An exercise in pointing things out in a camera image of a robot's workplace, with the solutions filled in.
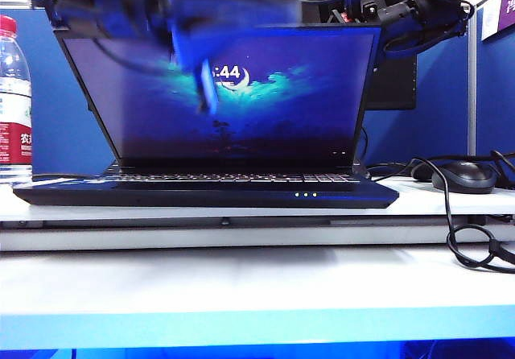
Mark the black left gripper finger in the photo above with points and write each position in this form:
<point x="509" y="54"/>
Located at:
<point x="208" y="89"/>

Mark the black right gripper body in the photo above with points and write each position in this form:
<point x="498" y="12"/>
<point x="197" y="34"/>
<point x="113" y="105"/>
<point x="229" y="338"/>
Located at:
<point x="362" y="13"/>

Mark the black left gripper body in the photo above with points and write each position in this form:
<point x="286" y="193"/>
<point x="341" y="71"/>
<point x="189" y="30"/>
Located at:
<point x="225" y="9"/>

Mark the black Hasee laptop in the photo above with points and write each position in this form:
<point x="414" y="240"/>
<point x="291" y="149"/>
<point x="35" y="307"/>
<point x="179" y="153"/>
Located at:
<point x="281" y="113"/>

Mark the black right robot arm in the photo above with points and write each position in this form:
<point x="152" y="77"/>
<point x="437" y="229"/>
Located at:
<point x="422" y="1"/>

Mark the black ASUS computer monitor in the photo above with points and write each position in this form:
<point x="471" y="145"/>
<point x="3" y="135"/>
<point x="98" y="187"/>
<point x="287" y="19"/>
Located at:
<point x="396" y="81"/>

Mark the blue cubicle partition panel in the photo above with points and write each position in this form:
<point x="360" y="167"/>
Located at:
<point x="497" y="93"/>
<point x="442" y="93"/>

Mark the purple and white poster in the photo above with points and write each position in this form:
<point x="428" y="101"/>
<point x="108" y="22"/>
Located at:
<point x="507" y="9"/>

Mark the clear water bottle red cap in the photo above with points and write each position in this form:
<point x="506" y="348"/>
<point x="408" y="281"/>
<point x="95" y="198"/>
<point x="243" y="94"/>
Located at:
<point x="15" y="93"/>

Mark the black grey computer mouse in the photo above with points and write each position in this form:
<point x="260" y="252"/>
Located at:
<point x="464" y="177"/>

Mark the silver partition post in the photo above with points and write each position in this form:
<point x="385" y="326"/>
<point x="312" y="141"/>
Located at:
<point x="473" y="93"/>

